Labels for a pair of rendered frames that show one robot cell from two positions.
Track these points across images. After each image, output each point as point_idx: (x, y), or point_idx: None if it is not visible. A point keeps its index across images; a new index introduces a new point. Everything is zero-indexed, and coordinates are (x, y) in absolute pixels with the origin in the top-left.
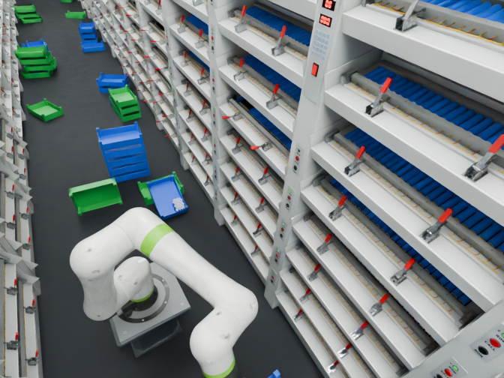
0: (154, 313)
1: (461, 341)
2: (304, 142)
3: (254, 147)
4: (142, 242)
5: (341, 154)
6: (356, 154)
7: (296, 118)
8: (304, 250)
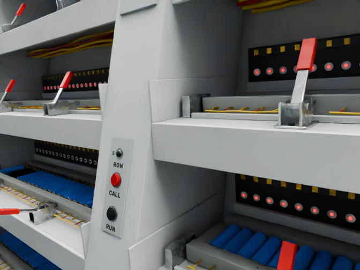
0: None
1: None
2: (133, 122)
3: (7, 209)
4: None
5: (239, 114)
6: (298, 64)
7: (109, 80)
8: None
